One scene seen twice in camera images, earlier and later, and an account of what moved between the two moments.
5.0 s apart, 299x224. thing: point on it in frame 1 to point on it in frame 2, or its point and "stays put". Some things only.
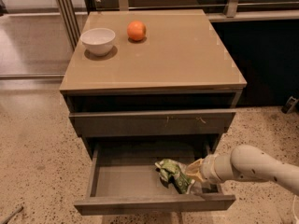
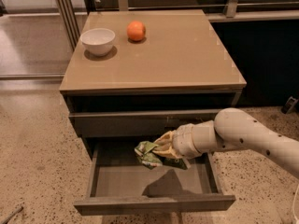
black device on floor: [291, 105] stays put
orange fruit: [136, 30] stays put
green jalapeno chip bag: [174, 172] to [150, 159]
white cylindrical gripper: [207, 169] to [184, 141]
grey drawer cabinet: [144, 86] stays put
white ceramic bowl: [98, 41] stays put
